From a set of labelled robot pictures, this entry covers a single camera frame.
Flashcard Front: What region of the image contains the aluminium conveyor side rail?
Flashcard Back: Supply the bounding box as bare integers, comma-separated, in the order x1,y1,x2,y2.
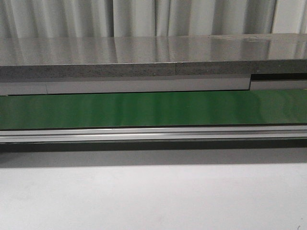
0,125,307,143

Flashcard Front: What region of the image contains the grey cabinet front panel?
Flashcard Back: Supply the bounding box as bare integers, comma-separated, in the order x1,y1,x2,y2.
0,73,307,95

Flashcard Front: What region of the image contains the grey curtain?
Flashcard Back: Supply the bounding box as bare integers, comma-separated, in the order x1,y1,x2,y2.
0,0,307,38

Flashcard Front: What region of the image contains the dark grey stone countertop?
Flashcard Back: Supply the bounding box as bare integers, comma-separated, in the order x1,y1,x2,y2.
0,34,307,82

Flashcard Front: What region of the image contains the green conveyor belt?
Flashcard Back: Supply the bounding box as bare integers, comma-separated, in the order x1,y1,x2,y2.
0,89,307,130

